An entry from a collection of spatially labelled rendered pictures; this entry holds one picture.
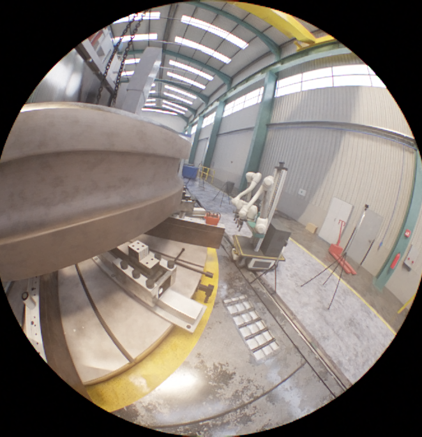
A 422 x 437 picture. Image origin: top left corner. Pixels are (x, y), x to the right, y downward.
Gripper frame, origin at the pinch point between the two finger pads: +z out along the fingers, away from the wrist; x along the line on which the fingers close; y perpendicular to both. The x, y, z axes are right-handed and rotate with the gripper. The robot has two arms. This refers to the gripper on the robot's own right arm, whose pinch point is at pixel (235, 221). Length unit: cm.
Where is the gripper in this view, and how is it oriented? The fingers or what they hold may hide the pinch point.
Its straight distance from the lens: 248.1
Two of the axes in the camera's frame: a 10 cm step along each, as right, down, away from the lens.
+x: -0.3, -3.8, 9.2
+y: 9.7, 2.0, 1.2
